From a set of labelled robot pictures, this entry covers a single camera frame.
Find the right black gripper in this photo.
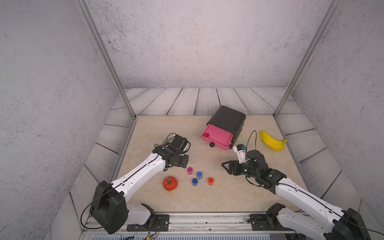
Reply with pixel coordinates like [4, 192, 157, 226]
[220, 160, 259, 180]

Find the dark blue paint can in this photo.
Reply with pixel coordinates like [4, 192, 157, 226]
[192, 178, 198, 186]

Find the pink top drawer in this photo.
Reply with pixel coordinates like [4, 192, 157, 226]
[201, 124, 235, 150]

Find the black drawer cabinet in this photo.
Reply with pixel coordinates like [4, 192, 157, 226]
[207, 106, 246, 147]

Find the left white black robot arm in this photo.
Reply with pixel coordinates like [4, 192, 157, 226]
[86, 133, 191, 235]

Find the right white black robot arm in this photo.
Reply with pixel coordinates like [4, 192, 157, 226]
[222, 145, 371, 240]

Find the light green bowl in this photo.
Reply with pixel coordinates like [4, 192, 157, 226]
[162, 137, 174, 145]

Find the red tomato toy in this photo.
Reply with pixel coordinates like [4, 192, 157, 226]
[163, 176, 178, 192]

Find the yellow banana bunch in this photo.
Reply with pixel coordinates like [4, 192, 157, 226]
[260, 131, 288, 151]

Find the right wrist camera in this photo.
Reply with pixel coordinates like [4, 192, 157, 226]
[233, 144, 248, 164]

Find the front aluminium rail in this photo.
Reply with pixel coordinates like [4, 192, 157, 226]
[78, 211, 346, 240]

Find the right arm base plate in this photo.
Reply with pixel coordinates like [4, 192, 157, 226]
[247, 214, 292, 231]

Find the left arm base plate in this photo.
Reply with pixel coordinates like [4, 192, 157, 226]
[127, 214, 170, 232]

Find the left metal frame post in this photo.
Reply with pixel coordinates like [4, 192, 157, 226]
[76, 0, 136, 119]

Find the metal frame post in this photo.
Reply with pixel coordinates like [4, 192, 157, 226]
[273, 0, 341, 120]
[76, 0, 136, 119]

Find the right metal frame post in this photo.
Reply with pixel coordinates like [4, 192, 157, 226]
[273, 0, 341, 120]

